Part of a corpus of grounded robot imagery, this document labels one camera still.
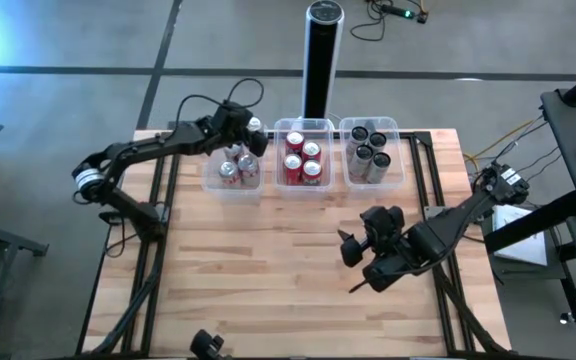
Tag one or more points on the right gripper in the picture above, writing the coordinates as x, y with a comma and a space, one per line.
388, 270

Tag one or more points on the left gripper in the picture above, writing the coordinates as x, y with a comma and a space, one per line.
230, 125

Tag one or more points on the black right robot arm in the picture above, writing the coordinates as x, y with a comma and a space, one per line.
458, 220

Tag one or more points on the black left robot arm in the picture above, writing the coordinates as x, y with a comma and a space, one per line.
158, 145

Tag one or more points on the clear plastic bin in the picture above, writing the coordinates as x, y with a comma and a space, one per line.
329, 180
398, 175
210, 185

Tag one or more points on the black and white tower fan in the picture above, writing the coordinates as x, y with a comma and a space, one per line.
323, 60

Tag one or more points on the white paper sheet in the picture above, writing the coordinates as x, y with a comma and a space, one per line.
518, 245

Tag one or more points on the black table clamp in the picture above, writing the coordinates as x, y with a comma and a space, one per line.
113, 217

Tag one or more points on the black square beam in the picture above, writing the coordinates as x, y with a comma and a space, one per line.
533, 222

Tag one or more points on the black power strip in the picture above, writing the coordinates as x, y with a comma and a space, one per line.
393, 10

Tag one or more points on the small black power adapter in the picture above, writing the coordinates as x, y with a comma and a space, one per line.
422, 17

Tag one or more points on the small caster wheel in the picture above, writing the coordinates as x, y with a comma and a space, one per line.
565, 318

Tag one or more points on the grey metal stand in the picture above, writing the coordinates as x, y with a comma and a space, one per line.
8, 242

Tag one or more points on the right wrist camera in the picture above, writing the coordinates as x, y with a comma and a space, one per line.
383, 225

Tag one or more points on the silver metal bracket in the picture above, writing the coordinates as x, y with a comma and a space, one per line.
430, 214

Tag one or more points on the black aluminium table frame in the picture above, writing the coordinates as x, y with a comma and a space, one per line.
420, 137

